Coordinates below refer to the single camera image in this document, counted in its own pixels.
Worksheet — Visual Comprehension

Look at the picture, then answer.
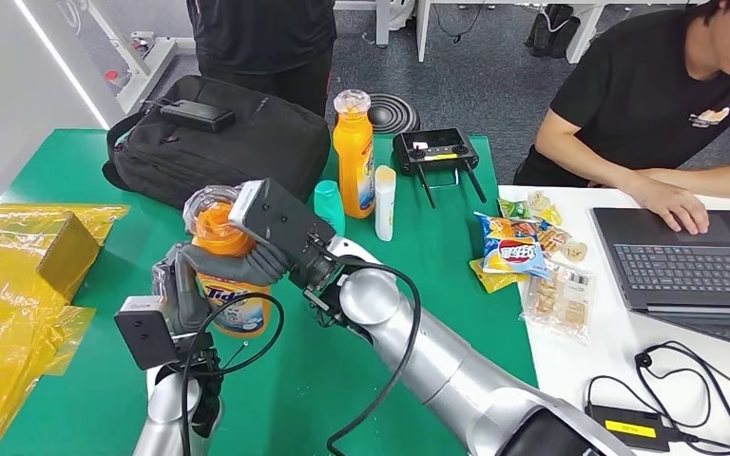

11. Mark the person's right hand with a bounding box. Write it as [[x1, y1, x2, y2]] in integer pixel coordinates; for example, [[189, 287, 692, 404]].
[[644, 179, 711, 238]]

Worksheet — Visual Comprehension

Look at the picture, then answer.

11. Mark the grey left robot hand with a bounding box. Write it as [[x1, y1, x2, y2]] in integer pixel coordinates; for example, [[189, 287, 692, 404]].
[[151, 241, 215, 338]]

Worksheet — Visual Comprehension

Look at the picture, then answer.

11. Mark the orange Tide detergent bottle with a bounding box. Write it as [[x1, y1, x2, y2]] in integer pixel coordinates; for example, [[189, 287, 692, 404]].
[[182, 183, 273, 341]]

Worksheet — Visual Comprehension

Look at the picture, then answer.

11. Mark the small teal bottle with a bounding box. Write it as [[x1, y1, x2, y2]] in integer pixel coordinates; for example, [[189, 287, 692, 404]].
[[313, 180, 347, 238]]

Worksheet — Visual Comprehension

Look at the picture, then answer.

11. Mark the tall orange cleaner bottle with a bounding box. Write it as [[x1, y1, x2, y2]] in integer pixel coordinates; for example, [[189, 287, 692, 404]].
[[332, 88, 377, 220]]

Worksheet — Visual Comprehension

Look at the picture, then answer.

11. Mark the slim white bottle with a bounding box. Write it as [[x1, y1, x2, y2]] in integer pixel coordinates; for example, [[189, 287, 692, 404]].
[[374, 164, 397, 243]]

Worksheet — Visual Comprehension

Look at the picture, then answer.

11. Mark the dark grey laptop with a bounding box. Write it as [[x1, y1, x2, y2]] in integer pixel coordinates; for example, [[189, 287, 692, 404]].
[[590, 206, 730, 352]]

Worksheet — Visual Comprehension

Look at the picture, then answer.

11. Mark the round cookie packet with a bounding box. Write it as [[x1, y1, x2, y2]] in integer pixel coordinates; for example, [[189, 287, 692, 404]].
[[562, 239, 590, 264]]

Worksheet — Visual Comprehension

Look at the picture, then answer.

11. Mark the person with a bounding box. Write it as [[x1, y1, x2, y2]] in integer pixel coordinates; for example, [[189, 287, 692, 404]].
[[185, 0, 339, 120], [513, 0, 730, 238]]

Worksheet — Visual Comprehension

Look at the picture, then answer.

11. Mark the orange cracker packet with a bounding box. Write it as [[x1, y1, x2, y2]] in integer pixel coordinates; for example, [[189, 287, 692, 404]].
[[536, 225, 572, 257]]

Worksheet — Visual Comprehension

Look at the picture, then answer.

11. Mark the brown cardboard box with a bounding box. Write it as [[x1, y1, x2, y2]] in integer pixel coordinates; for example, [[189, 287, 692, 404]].
[[0, 210, 102, 305]]

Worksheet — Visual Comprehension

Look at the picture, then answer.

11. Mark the clear cracker bag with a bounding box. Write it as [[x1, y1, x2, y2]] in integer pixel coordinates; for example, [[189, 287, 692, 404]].
[[521, 259, 594, 346]]

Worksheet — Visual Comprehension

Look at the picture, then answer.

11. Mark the black backpack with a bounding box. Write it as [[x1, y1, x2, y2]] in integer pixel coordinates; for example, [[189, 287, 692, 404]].
[[101, 74, 333, 212]]

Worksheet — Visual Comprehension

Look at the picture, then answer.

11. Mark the green snack packet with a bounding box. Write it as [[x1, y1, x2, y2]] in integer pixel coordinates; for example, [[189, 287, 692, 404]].
[[497, 197, 531, 221]]

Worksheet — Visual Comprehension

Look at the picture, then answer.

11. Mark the blue yellow chips bag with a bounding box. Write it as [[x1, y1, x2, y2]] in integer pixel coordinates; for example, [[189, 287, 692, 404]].
[[472, 211, 552, 281]]

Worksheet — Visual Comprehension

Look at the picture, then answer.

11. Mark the black power bank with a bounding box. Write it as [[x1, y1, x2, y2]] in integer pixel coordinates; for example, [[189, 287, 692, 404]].
[[159, 99, 237, 134]]

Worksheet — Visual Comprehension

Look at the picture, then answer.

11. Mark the yellow plastic film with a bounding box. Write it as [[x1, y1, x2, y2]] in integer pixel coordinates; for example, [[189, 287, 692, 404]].
[[0, 202, 131, 456]]

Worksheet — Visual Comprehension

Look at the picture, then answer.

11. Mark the black bag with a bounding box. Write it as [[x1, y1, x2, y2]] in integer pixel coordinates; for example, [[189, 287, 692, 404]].
[[524, 4, 584, 59]]

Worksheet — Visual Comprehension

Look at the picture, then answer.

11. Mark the black adapter, yellow label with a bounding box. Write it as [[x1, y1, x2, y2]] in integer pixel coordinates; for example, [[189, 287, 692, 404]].
[[584, 404, 682, 454]]

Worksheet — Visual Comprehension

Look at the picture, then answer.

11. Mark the black remote controller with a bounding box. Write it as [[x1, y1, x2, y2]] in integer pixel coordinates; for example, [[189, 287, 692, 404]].
[[392, 127, 489, 210]]

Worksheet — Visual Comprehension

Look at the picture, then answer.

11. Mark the black ribbed round disc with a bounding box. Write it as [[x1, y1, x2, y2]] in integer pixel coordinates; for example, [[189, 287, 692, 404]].
[[366, 92, 422, 136]]

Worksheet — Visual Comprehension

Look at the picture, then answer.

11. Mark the white desk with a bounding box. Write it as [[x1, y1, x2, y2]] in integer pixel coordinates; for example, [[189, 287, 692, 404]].
[[333, 0, 392, 48], [414, 0, 713, 65]]

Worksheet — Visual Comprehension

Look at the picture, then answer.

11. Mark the white bag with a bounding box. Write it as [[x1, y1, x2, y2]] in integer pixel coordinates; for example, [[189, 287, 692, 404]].
[[390, 0, 416, 31]]

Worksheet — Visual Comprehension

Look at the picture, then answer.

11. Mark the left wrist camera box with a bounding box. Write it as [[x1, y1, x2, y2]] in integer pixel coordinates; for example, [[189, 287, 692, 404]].
[[114, 295, 182, 372]]

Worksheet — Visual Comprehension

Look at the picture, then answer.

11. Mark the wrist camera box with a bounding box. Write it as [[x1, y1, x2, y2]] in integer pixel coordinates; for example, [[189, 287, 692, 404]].
[[228, 179, 339, 292], [114, 295, 182, 372]]

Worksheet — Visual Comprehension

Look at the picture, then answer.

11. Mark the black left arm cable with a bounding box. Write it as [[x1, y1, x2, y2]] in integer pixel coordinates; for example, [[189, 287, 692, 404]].
[[179, 292, 285, 456]]

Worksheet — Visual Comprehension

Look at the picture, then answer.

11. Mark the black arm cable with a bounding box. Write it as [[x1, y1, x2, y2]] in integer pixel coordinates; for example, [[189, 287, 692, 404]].
[[179, 292, 285, 456], [311, 241, 423, 456]]

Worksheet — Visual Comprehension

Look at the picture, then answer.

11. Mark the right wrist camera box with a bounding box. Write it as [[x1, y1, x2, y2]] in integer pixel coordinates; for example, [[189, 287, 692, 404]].
[[228, 179, 339, 292]]

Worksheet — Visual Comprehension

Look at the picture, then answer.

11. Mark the black power cable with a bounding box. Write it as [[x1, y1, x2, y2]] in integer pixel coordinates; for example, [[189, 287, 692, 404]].
[[585, 340, 730, 456]]

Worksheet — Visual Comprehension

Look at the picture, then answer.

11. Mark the white metal frame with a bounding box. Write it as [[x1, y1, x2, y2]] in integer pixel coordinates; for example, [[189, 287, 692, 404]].
[[81, 0, 181, 116]]

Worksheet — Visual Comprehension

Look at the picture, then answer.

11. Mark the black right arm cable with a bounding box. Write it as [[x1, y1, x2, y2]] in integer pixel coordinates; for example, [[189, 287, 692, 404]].
[[311, 241, 423, 456]]

